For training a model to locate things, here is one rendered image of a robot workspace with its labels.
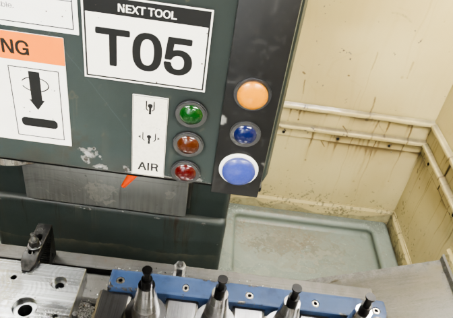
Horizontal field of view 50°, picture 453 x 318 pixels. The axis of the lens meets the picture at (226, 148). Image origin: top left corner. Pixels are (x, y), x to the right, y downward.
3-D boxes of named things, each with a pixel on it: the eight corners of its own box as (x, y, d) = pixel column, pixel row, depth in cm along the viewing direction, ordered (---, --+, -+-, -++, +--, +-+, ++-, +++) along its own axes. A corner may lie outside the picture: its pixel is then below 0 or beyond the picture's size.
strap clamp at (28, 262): (37, 298, 112) (29, 255, 103) (23, 296, 111) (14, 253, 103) (56, 254, 122) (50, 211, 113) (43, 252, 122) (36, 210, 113)
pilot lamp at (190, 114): (202, 129, 41) (205, 106, 40) (176, 125, 41) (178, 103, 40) (203, 124, 42) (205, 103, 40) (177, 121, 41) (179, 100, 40)
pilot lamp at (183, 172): (195, 184, 45) (197, 166, 44) (172, 181, 45) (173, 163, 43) (196, 180, 45) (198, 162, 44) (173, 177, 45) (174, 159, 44)
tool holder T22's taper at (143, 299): (160, 300, 78) (162, 273, 74) (158, 325, 74) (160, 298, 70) (133, 298, 77) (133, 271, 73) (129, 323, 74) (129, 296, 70)
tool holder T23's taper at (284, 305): (296, 316, 78) (305, 291, 74) (298, 341, 75) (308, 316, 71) (269, 314, 78) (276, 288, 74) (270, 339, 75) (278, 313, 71)
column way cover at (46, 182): (188, 221, 137) (207, 58, 106) (20, 200, 135) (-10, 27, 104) (190, 209, 141) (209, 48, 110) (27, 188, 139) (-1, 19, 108)
